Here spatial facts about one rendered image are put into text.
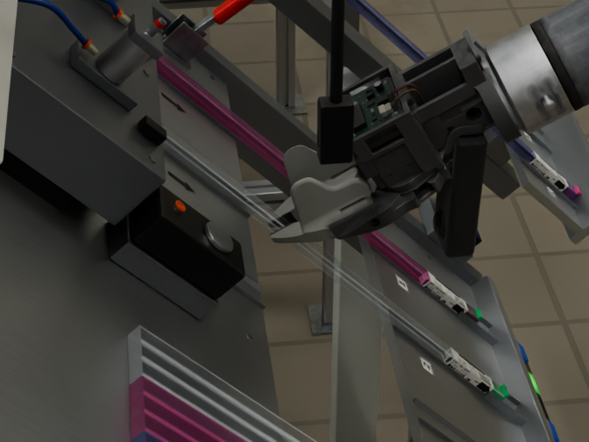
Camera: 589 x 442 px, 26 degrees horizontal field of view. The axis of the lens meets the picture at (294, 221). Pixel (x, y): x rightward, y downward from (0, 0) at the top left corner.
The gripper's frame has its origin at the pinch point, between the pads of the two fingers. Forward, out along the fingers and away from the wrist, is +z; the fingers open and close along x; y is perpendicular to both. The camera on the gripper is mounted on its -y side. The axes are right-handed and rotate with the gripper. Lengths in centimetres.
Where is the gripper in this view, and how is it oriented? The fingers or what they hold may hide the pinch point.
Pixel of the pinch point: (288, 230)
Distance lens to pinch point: 103.6
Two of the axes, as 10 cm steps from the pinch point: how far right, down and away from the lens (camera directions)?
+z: -8.7, 4.5, 2.1
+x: 1.3, 6.1, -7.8
